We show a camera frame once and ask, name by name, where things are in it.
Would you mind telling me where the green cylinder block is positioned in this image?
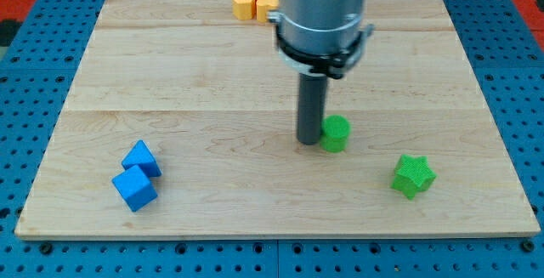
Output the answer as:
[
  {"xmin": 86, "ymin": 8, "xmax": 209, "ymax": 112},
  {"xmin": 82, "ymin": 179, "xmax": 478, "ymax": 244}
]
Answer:
[{"xmin": 320, "ymin": 115, "xmax": 351, "ymax": 153}]

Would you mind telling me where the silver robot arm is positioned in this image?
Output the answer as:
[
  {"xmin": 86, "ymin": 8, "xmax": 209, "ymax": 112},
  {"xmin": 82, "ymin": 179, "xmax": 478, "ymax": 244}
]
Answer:
[{"xmin": 268, "ymin": 0, "xmax": 373, "ymax": 80}]

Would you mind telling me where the green star block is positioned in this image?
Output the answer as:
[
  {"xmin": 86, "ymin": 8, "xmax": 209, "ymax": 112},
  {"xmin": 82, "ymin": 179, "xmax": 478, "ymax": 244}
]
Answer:
[{"xmin": 391, "ymin": 154, "xmax": 437, "ymax": 200}]

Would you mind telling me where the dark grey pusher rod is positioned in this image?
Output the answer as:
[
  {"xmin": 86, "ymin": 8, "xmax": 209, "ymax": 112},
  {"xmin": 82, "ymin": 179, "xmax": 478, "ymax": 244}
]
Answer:
[{"xmin": 296, "ymin": 74, "xmax": 328, "ymax": 145}]

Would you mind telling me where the wooden board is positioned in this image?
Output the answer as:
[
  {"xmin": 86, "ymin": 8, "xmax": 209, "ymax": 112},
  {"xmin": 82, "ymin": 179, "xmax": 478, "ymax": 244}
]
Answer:
[{"xmin": 15, "ymin": 0, "xmax": 541, "ymax": 241}]

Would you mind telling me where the yellow heart block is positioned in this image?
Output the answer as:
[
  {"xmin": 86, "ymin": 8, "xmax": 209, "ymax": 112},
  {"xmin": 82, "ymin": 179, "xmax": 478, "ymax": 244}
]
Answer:
[{"xmin": 256, "ymin": 0, "xmax": 280, "ymax": 23}]

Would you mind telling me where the yellow hexagon block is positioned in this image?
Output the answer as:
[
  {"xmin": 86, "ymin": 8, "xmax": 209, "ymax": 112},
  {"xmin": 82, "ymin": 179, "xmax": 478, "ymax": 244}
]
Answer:
[{"xmin": 232, "ymin": 0, "xmax": 256, "ymax": 20}]

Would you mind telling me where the blue triangle block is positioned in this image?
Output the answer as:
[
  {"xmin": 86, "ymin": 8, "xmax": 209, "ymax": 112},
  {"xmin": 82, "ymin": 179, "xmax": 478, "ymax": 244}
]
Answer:
[{"xmin": 121, "ymin": 140, "xmax": 162, "ymax": 178}]

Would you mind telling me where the blue cube block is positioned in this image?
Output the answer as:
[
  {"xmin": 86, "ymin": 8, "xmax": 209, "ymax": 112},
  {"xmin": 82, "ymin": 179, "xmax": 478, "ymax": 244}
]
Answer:
[{"xmin": 111, "ymin": 165, "xmax": 158, "ymax": 212}]

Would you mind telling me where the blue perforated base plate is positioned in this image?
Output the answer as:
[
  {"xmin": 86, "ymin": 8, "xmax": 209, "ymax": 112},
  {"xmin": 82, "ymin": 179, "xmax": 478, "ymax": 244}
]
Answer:
[{"xmin": 1, "ymin": 0, "xmax": 543, "ymax": 277}]

